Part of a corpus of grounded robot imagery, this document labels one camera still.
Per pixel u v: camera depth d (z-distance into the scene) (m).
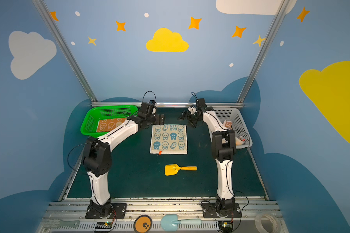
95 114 1.11
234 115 1.12
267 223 0.70
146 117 0.73
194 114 0.89
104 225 0.73
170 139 1.04
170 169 0.88
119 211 0.74
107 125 1.08
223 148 0.60
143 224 0.71
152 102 0.84
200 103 0.84
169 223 0.71
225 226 0.73
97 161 0.51
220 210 0.67
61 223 0.70
